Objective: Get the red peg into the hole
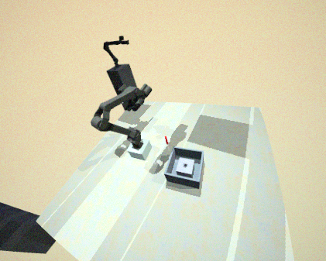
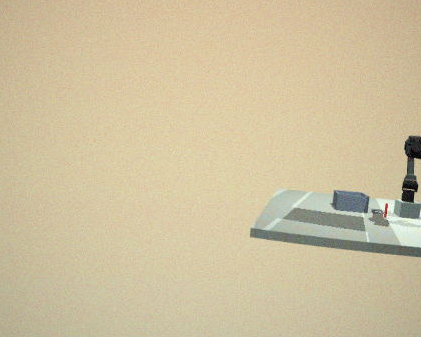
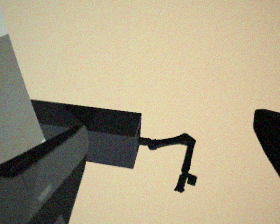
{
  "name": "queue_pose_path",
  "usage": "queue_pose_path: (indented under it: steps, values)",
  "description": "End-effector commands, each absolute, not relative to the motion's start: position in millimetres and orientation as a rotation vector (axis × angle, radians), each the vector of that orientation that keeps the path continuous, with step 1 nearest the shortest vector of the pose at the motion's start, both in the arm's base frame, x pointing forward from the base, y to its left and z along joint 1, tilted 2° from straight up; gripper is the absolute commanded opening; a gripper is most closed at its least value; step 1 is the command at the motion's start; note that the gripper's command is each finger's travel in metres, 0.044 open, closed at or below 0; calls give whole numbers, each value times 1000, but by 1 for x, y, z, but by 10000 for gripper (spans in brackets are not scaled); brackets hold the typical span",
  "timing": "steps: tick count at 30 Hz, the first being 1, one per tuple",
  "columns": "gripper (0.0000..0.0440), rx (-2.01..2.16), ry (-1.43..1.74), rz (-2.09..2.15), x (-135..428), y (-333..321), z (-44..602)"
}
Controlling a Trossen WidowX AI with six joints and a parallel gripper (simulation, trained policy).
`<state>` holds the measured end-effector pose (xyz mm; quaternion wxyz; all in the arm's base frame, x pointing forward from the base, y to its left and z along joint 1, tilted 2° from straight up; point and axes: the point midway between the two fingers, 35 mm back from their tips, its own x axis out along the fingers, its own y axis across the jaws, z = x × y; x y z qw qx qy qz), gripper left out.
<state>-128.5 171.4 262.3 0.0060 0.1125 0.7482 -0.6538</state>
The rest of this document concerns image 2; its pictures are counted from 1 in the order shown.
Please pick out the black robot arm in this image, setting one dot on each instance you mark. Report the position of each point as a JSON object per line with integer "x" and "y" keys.
{"x": 412, "y": 149}

